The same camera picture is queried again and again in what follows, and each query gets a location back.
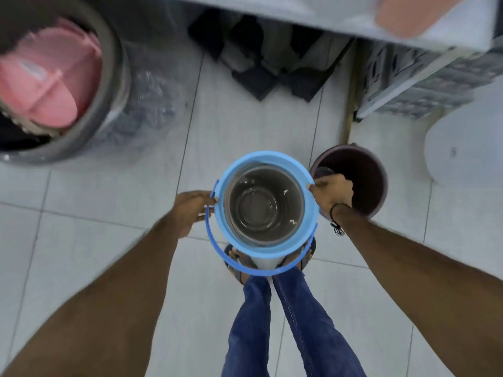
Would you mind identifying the person's right hand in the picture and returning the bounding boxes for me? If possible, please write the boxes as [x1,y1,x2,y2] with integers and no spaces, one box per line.
[307,174,354,221]

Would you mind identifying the person's left hand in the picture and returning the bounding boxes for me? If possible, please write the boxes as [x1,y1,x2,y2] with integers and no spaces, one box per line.
[172,191,218,239]

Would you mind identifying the blue rimmed white bucket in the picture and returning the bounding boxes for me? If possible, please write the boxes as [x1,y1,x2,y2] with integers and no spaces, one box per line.
[205,151,320,278]

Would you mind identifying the person's right forearm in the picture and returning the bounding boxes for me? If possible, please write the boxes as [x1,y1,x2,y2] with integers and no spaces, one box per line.
[332,205,503,377]

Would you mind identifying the person's left forearm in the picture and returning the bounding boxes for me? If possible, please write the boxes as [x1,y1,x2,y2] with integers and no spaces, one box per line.
[0,213,185,377]

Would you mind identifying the black wrist band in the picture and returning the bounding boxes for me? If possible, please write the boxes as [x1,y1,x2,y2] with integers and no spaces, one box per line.
[329,203,353,237]

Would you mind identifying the maroon plastic bucket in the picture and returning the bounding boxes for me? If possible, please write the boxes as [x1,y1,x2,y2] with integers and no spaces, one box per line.
[310,144,389,220]

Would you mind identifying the person's right sandal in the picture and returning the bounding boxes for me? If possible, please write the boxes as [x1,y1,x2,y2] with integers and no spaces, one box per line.
[280,237,317,272]

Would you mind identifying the person's sandal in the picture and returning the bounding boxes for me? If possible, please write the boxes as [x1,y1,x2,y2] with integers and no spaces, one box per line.
[280,237,317,272]
[223,244,257,286]

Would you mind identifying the person's left sandal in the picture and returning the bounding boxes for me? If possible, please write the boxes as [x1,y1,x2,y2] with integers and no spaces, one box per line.
[223,244,257,286]

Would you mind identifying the wooden stick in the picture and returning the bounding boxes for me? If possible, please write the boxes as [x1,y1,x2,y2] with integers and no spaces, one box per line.
[340,38,365,145]

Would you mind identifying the clear plastic bag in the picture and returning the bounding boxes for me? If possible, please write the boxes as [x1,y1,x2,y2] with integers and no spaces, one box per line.
[92,37,190,153]

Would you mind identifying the black folded stand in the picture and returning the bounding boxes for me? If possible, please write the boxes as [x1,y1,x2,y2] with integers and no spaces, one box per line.
[188,8,353,102]

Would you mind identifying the grey plastic crate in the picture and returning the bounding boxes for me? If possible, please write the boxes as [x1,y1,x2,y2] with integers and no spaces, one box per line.
[354,35,503,120]

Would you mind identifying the blue jeans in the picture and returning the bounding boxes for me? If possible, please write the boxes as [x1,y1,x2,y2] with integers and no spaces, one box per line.
[221,266,367,377]

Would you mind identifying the white round container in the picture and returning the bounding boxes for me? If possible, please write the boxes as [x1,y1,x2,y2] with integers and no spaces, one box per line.
[424,85,503,190]

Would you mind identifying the large grey drum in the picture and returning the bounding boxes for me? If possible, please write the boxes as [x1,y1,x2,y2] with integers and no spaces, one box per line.
[0,0,132,165]

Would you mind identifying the pink plastic item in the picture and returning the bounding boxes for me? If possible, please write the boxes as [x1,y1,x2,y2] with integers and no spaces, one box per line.
[375,0,469,39]

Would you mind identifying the pink plastic lid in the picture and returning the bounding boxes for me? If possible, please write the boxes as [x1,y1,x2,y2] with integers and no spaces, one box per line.
[0,17,103,130]

